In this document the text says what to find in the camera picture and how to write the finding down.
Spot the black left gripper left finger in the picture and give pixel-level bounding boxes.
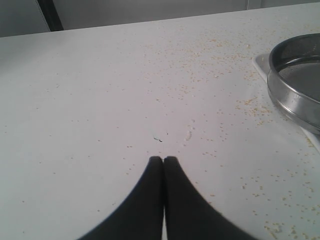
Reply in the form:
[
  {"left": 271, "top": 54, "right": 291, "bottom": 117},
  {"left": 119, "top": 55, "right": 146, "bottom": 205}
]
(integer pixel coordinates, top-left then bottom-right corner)
[{"left": 80, "top": 156, "right": 165, "bottom": 240}]

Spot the white square plastic tray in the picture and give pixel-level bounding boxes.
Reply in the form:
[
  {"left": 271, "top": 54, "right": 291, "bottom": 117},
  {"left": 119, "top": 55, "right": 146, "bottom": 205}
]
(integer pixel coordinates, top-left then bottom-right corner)
[{"left": 252, "top": 53, "right": 320, "bottom": 152}]

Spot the round steel mesh sieve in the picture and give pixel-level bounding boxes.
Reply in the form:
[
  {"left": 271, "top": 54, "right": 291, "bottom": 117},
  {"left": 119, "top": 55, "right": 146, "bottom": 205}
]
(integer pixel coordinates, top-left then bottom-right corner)
[{"left": 267, "top": 33, "right": 320, "bottom": 135}]

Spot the white cabinet with doors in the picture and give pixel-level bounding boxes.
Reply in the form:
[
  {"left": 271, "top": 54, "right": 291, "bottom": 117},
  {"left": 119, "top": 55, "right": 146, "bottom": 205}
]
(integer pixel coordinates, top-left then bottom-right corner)
[{"left": 0, "top": 0, "right": 304, "bottom": 37}]

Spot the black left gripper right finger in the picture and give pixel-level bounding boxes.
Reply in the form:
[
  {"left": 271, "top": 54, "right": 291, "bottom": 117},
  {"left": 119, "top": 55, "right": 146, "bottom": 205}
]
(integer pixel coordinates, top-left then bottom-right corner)
[{"left": 163, "top": 156, "right": 254, "bottom": 240}]

